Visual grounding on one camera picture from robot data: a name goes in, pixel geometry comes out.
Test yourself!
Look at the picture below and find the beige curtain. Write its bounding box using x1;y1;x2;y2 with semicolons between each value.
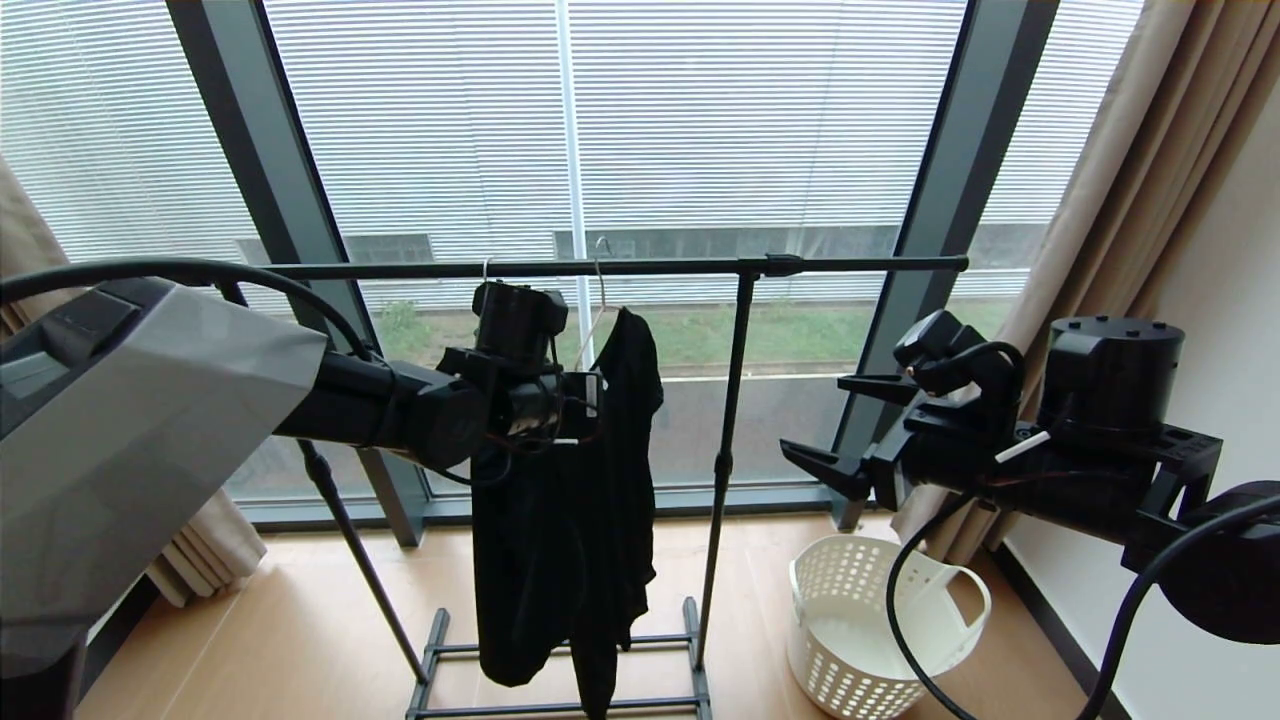
890;0;1280;566
0;160;266;608

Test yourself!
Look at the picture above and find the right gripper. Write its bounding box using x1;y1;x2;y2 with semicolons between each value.
780;373;1151;543

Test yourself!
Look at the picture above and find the black clothes rack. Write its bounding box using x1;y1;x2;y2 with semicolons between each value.
215;255;969;720

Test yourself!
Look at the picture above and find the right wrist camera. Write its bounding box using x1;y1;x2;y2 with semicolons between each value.
893;310;1026;423

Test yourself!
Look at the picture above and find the heap of clothes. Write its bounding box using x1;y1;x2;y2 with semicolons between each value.
555;308;666;720

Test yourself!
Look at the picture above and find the white laundry basket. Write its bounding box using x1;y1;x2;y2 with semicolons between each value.
786;535;993;720

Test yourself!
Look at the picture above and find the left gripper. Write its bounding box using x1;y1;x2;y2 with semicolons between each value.
490;370;604;448

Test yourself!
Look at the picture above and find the window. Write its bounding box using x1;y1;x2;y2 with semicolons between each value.
0;0;1146;531

